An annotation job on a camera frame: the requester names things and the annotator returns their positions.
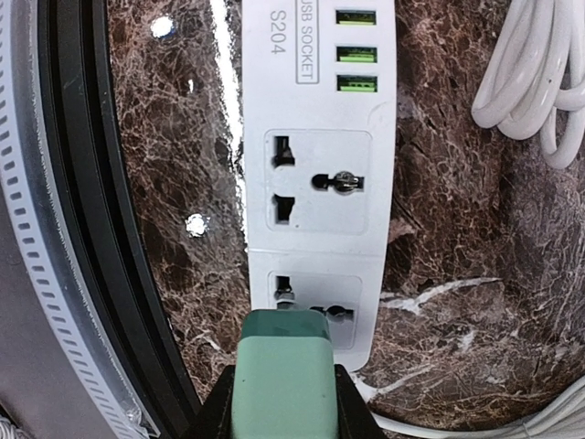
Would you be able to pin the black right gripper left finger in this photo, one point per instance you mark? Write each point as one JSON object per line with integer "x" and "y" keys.
{"x": 213, "y": 421}

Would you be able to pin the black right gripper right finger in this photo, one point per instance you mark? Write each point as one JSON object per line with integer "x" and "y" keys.
{"x": 355, "y": 421}

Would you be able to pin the green plug adapter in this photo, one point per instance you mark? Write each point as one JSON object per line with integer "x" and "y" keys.
{"x": 284, "y": 382}

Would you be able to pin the white power strip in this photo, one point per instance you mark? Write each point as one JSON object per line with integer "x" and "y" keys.
{"x": 319, "y": 94}

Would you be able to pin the white slotted cable duct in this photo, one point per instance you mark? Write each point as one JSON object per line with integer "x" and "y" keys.
{"x": 47, "y": 253}

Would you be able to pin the black front table rail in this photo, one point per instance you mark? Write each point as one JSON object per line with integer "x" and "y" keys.
{"x": 86, "y": 155}

